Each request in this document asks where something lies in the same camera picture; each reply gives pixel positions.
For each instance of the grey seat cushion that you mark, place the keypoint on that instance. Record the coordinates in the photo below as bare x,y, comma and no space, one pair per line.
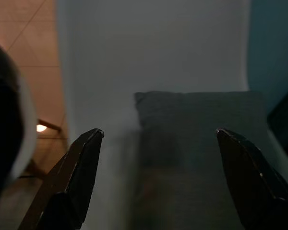
201,119

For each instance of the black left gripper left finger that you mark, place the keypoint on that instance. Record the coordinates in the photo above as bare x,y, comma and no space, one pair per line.
69,191

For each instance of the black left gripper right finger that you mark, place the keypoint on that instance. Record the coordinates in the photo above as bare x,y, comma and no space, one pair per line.
254,191

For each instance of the dark rounded white-rimmed object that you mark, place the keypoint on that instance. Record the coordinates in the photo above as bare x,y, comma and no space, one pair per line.
4,119

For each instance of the brown wooden furniture frame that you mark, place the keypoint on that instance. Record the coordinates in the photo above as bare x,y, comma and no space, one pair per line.
50,125

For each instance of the round glowing lamp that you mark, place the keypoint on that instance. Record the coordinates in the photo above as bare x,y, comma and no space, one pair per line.
40,128

